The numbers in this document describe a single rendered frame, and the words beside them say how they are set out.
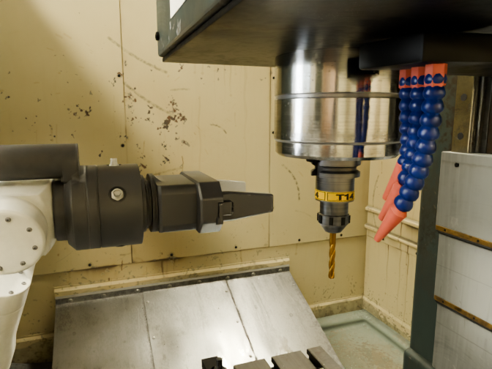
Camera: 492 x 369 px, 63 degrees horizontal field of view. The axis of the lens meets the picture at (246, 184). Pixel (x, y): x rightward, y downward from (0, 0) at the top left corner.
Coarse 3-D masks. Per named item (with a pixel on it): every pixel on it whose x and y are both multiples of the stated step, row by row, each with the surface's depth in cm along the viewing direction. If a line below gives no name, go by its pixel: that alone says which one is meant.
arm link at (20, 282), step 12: (0, 276) 43; (12, 276) 43; (24, 276) 44; (0, 288) 41; (12, 288) 42; (24, 288) 42; (0, 300) 40; (12, 300) 41; (24, 300) 43; (0, 312) 41; (12, 312) 42
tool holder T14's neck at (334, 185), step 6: (318, 180) 52; (324, 180) 51; (330, 180) 50; (336, 180) 50; (342, 180) 50; (348, 180) 51; (354, 180) 52; (318, 186) 52; (324, 186) 51; (330, 186) 51; (336, 186) 50; (342, 186) 50; (348, 186) 51; (336, 192) 51; (342, 192) 51
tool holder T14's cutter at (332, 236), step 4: (332, 236) 54; (332, 240) 54; (332, 244) 54; (332, 248) 54; (332, 252) 54; (332, 256) 54; (332, 260) 54; (332, 264) 54; (332, 268) 54; (332, 272) 55; (328, 276) 55; (332, 276) 55
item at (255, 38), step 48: (192, 0) 35; (240, 0) 26; (288, 0) 25; (336, 0) 25; (384, 0) 25; (432, 0) 25; (480, 0) 25; (192, 48) 43; (240, 48) 43; (288, 48) 43
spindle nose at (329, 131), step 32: (288, 64) 46; (320, 64) 43; (352, 64) 43; (288, 96) 47; (320, 96) 44; (352, 96) 43; (384, 96) 44; (288, 128) 47; (320, 128) 44; (352, 128) 44; (384, 128) 45; (352, 160) 45
